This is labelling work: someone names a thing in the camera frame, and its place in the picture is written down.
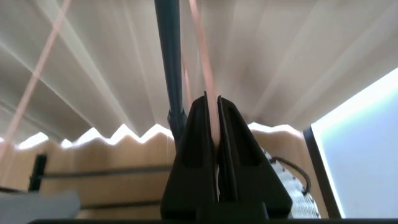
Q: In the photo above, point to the black clothes rack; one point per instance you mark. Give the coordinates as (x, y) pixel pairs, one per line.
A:
(169, 62)

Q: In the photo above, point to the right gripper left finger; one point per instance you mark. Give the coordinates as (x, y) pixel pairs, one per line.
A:
(189, 180)

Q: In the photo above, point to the white laundry basket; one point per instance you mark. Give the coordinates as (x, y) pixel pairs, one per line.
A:
(292, 193)

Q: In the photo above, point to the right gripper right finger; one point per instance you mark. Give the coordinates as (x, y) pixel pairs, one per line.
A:
(248, 180)

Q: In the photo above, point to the beige curtain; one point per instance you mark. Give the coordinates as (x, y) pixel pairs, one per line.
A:
(280, 62)

